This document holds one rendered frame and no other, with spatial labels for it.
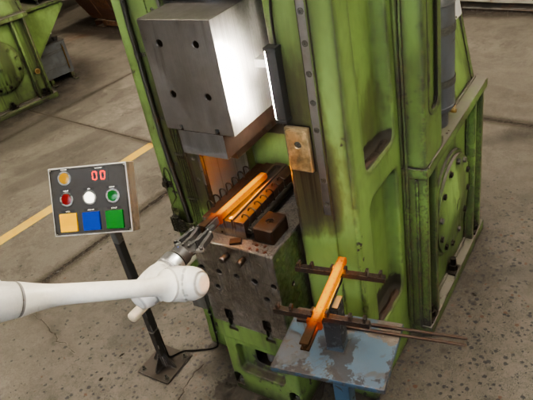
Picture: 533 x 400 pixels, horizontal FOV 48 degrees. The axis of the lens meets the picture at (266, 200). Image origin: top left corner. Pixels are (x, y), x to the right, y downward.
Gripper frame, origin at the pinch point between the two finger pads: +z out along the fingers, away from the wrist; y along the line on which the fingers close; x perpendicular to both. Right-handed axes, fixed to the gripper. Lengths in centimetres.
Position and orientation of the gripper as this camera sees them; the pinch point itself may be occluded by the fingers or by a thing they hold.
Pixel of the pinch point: (209, 224)
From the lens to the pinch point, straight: 219.1
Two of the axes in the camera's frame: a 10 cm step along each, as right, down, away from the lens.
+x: -1.8, -8.0, -5.7
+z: 5.0, -5.8, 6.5
